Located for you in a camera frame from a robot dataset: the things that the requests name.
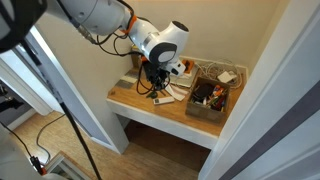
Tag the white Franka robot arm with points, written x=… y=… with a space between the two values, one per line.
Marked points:
x=100 y=13

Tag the green glass jar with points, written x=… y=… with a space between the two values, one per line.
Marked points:
x=135 y=59

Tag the white remote controller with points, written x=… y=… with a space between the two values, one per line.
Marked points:
x=163 y=100

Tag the white paper pile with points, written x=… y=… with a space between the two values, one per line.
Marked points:
x=181 y=81

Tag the small black plastic object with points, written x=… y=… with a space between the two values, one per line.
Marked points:
x=152 y=95

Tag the brown cardboard box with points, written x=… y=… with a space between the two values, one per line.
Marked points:
x=203 y=113

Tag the black pouch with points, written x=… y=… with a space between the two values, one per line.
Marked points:
x=203 y=90

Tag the grey rectangular pad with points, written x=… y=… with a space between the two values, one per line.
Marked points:
x=124 y=84

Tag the grey door panel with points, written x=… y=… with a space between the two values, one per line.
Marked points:
x=76 y=100

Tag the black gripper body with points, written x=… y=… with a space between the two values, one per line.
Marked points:
x=155 y=73

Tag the white power adapter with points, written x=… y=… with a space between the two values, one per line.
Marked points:
x=225 y=76

